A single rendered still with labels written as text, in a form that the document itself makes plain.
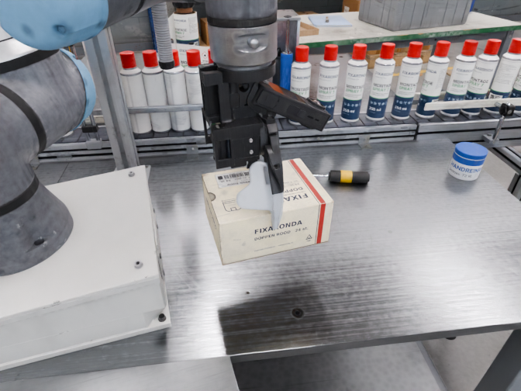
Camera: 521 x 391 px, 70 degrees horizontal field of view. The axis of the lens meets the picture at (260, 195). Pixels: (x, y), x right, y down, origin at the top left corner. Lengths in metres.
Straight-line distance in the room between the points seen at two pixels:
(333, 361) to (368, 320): 0.68
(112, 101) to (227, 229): 0.48
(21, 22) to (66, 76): 0.31
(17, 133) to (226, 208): 0.28
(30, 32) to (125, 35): 5.10
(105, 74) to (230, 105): 0.46
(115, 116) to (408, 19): 2.11
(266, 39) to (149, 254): 0.33
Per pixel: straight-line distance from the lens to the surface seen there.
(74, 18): 0.33
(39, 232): 0.62
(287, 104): 0.46
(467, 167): 1.01
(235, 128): 0.44
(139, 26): 5.42
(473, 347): 1.77
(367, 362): 1.33
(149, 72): 0.99
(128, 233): 0.61
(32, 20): 0.34
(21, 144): 0.58
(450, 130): 1.22
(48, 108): 0.61
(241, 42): 0.41
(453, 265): 0.77
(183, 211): 0.82
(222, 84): 0.44
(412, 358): 1.38
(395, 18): 2.62
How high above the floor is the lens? 1.33
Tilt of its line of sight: 36 degrees down
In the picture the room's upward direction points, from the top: straight up
